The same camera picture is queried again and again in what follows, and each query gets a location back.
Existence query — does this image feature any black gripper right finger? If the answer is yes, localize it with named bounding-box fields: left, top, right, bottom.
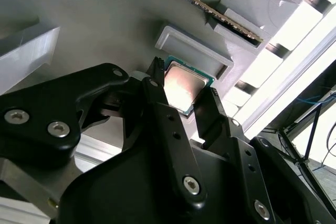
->
left=193, top=87, right=336, bottom=224

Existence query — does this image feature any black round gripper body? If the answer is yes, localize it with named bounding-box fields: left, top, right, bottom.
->
left=56, top=83, right=257, bottom=224

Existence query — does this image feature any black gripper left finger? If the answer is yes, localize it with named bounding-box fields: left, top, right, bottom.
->
left=0, top=56, right=208, bottom=206

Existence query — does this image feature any silver CPU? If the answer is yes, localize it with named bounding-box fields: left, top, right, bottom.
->
left=160, top=55, right=216, bottom=118

